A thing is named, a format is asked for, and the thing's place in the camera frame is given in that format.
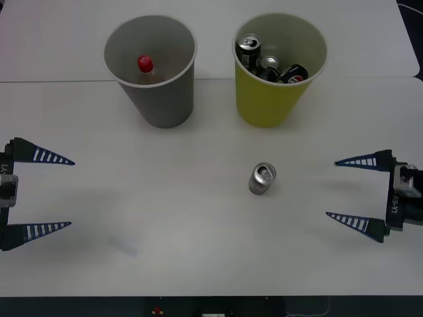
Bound silver drink can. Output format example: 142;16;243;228
247;161;277;195

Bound dark robot base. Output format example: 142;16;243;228
0;295;423;317

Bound black drink can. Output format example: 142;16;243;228
256;55;282;81
235;32;262;72

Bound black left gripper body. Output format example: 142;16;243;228
0;139;16;251

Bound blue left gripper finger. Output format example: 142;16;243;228
12;137;76;166
1;221;73;252

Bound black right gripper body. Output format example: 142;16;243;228
384;160;423;232

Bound red-capped plastic bottle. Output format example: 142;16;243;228
136;55;166;86

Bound grey plastic bin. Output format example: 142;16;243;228
102;15;198;129

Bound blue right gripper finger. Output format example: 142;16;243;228
325;211;388;244
334;149;397;174

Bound yellow-green plastic bin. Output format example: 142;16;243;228
231;12;328;129

